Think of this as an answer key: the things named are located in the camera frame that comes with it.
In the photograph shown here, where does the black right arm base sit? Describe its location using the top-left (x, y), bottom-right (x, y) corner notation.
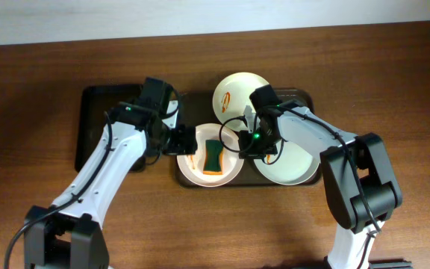
top-left (368, 260), bottom-right (414, 269)

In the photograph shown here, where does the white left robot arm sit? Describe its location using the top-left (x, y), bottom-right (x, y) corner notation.
top-left (20, 78), bottom-right (197, 268)

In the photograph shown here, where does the pinkish white plate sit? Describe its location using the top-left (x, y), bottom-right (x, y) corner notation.
top-left (177, 123), bottom-right (244, 187)

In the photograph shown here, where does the small black tray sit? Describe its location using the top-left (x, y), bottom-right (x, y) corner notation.
top-left (74, 84), bottom-right (143, 172)

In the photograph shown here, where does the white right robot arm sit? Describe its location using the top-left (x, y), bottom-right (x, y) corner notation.
top-left (239, 85), bottom-right (409, 268)

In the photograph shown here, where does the green and orange sponge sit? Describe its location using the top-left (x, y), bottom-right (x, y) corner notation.
top-left (202, 140), bottom-right (223, 175)

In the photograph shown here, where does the large brown serving tray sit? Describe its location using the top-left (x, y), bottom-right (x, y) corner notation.
top-left (172, 88), bottom-right (322, 189)

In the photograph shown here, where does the cream white plate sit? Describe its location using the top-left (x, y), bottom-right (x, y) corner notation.
top-left (212, 72), bottom-right (269, 132)

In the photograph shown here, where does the pale green plate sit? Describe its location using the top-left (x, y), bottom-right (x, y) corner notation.
top-left (254, 142), bottom-right (320, 185)

